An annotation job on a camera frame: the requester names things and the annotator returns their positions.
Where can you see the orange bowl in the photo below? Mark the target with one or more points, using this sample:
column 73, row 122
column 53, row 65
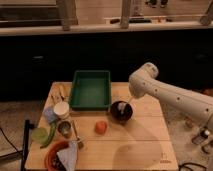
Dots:
column 52, row 162

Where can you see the light green cup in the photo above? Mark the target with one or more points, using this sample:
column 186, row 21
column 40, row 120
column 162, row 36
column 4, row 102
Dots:
column 39, row 135

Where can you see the metal spoon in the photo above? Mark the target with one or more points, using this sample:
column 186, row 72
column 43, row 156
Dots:
column 78, row 138

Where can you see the white paper cup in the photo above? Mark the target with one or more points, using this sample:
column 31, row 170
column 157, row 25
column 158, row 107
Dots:
column 61, row 109

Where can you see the black stand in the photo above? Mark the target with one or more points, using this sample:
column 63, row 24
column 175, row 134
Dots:
column 27, row 127

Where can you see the green plastic bin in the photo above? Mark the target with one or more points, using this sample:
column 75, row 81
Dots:
column 91, row 90

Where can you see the grey cloth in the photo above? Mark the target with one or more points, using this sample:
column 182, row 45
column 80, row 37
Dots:
column 68, row 156

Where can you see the blue sponge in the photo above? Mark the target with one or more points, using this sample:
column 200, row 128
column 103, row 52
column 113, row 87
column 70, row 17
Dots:
column 49, row 115

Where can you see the green pepper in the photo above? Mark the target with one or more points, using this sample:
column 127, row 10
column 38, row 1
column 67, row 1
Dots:
column 50, row 136

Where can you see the red tomato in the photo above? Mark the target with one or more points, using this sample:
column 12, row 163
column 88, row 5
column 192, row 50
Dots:
column 100, row 127

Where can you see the yellow banana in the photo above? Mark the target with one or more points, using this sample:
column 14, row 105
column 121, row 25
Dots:
column 63, row 92

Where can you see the purple bowl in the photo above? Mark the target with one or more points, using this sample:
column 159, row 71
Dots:
column 116, row 114

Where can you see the metal can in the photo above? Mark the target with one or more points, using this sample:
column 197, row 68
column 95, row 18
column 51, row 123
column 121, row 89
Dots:
column 64, row 128

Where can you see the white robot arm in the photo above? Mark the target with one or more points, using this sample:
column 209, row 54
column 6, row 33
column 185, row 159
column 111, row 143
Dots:
column 198, row 107

